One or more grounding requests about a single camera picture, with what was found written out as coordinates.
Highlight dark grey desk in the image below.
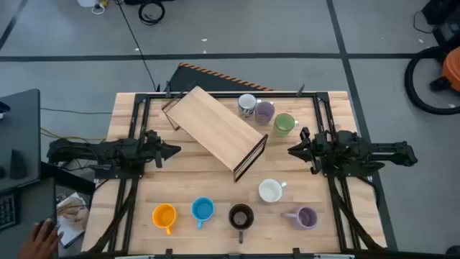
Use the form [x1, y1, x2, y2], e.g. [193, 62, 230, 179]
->
[0, 176, 58, 259]

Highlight yellow cable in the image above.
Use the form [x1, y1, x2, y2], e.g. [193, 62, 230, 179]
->
[40, 127, 107, 142]

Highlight coiled black cable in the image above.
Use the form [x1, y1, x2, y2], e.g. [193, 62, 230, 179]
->
[138, 0, 166, 26]

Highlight person's hand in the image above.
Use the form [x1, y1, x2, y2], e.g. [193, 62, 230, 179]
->
[17, 218, 64, 259]

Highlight white paper notebook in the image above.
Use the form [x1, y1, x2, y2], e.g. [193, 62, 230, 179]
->
[55, 192, 91, 249]

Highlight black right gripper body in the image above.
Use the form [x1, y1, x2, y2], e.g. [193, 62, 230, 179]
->
[309, 131, 335, 175]

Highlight black metal rack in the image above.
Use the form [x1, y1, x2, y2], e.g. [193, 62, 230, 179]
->
[82, 90, 396, 259]

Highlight black mat orange striped edge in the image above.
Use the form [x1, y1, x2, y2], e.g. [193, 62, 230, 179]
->
[167, 62, 275, 93]

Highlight black equipment case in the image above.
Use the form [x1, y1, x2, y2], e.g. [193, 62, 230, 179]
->
[422, 0, 460, 46]

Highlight lavender ribbed mug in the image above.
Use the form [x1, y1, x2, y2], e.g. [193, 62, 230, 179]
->
[280, 206, 319, 231]

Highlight light blue faceted mug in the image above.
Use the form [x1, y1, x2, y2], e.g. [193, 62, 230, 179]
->
[190, 196, 216, 230]

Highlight wooden shelf riser black legs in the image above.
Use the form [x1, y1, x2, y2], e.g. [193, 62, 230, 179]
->
[161, 85, 270, 183]

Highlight long black floor cable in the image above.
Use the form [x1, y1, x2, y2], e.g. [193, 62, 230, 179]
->
[115, 0, 160, 91]

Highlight thin dark floor cable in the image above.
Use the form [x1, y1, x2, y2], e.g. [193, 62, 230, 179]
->
[40, 106, 113, 116]

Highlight black braided cable sleeve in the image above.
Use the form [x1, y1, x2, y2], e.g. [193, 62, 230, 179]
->
[86, 178, 139, 253]
[328, 176, 384, 251]

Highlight orange vacuum cleaner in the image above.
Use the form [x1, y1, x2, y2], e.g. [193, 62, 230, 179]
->
[441, 46, 460, 93]

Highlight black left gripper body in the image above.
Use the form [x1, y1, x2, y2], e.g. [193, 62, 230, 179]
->
[144, 129, 167, 168]

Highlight smooth purple mug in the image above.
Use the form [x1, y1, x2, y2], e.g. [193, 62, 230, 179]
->
[254, 101, 276, 126]

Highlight green mug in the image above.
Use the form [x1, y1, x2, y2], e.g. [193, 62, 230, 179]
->
[273, 113, 300, 138]

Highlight brown paper bag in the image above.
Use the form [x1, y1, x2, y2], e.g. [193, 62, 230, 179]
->
[58, 203, 89, 227]

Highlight thin black cable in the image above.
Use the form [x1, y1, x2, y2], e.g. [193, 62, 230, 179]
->
[412, 9, 436, 35]

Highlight black keyboard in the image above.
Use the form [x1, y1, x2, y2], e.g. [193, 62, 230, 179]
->
[0, 192, 17, 231]

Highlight blue brown glazed mug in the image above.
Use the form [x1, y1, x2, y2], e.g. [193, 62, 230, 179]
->
[228, 203, 255, 245]

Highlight orange mug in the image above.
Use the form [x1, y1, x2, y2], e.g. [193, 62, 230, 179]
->
[152, 203, 178, 237]

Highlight teal mug white inside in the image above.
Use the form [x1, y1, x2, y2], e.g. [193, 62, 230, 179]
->
[257, 178, 288, 204]

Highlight white power strip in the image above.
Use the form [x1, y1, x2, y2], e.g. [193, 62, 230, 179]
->
[77, 0, 108, 15]

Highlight black vacuum hose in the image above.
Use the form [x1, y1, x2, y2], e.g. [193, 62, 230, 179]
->
[404, 45, 460, 116]

